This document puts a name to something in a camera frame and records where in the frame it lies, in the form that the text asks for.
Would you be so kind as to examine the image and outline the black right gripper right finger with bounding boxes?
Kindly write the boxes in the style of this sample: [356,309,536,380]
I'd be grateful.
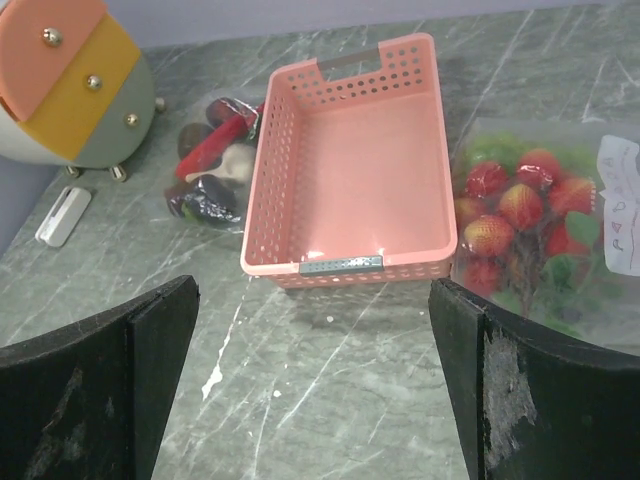
[429,279,639,479]

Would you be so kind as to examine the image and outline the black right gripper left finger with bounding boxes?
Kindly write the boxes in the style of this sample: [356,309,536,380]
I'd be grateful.
[1,275,200,479]

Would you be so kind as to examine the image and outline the orange zip bag with vegetables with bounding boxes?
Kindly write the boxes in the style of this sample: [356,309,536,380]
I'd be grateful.
[164,96,264,233]

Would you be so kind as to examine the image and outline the pink perforated plastic basket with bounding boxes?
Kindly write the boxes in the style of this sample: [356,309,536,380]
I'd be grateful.
[240,33,458,289]

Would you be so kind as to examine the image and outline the blue zip bag with strawberries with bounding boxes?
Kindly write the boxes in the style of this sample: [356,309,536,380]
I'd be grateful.
[451,118,639,355]

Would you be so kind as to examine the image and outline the small white rectangular device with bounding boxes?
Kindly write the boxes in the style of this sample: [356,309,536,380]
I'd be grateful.
[34,186,92,248]

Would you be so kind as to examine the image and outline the round white drawer organizer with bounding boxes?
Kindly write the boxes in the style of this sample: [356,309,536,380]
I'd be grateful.
[1,0,165,182]

